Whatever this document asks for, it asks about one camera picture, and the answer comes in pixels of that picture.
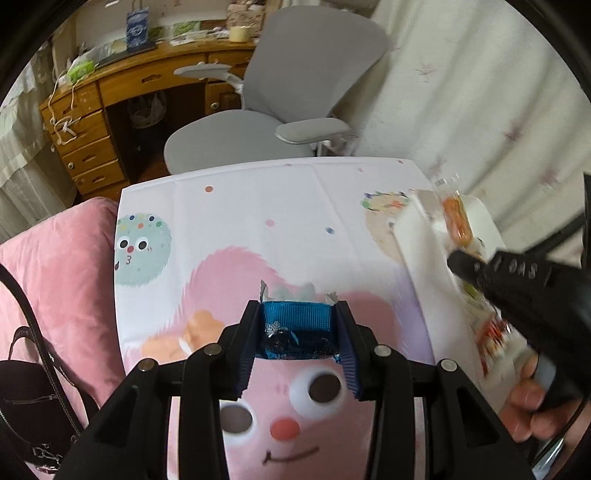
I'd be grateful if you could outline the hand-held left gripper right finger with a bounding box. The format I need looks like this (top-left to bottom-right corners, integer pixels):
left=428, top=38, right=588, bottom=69
left=332, top=300, right=532, bottom=480

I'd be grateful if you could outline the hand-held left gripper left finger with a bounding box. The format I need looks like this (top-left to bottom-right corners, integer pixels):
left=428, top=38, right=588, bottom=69
left=58, top=300, right=265, bottom=480

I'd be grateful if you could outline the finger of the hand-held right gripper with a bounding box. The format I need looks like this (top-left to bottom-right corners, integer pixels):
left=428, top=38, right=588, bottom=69
left=446, top=249, right=493, bottom=288

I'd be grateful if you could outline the orange snack clear packet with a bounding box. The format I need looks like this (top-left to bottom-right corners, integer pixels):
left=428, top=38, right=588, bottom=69
left=433, top=176, right=477, bottom=246

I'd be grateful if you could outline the white plastic bin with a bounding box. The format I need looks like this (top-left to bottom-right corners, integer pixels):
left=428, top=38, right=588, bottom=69
left=392, top=188, right=542, bottom=409

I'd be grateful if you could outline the blue foil snack packet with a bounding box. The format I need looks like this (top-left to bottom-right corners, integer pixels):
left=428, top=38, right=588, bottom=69
left=253, top=278, right=345, bottom=361

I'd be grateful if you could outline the person's right hand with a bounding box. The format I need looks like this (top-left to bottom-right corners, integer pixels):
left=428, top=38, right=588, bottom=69
left=509, top=354, right=581, bottom=443

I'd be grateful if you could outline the pink cushion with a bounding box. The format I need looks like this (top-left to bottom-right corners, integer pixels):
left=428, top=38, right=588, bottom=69
left=0, top=196, right=126, bottom=480

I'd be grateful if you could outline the grey office chair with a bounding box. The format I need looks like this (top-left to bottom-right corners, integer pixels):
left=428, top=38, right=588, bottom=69
left=163, top=4, right=392, bottom=177

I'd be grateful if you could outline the wastebasket with plastic liner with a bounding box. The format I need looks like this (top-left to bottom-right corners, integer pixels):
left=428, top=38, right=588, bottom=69
left=126, top=91, right=168, bottom=131

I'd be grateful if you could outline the wooden desk with drawers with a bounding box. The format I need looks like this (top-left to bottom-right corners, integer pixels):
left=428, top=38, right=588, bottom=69
left=38, top=38, right=260, bottom=202

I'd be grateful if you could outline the white lace cloth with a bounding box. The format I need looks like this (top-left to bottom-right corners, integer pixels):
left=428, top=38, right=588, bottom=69
left=0, top=50, right=78, bottom=232

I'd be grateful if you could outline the green tissue pack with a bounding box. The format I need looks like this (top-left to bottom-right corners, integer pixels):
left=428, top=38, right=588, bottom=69
left=66, top=61, right=96, bottom=85

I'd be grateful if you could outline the blue box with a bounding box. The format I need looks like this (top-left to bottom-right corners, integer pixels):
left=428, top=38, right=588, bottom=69
left=124, top=8, right=154, bottom=50

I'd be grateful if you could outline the black bag with strap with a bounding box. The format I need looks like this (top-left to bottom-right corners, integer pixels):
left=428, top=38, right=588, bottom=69
left=0, top=264, right=101, bottom=477

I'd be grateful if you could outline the white cord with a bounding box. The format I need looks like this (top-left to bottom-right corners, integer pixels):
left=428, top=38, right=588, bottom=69
left=45, top=68, right=82, bottom=149

